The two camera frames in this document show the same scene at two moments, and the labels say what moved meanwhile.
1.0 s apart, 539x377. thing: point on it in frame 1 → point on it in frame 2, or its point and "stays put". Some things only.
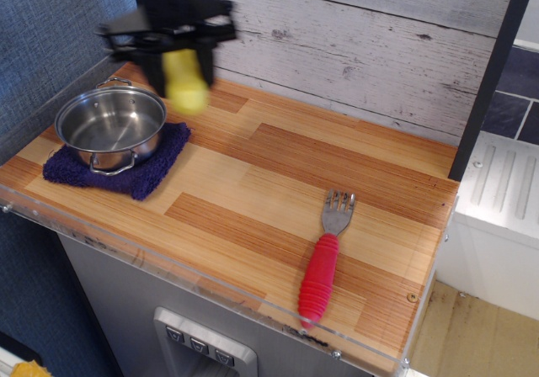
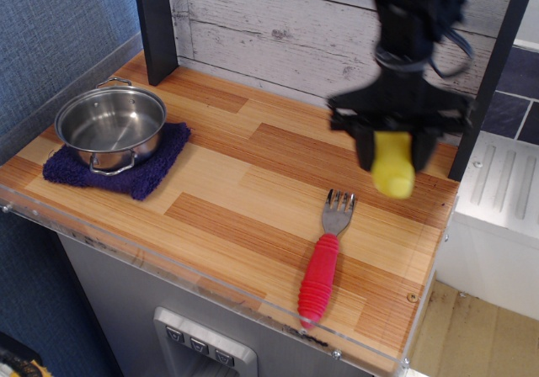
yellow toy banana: [186, 88] → [392, 169]
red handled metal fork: [315, 296] stays put
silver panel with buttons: [190, 348] stays put
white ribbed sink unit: [492, 246] stays put
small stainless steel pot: [112, 125] stays put
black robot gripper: [167, 18] → [402, 103]
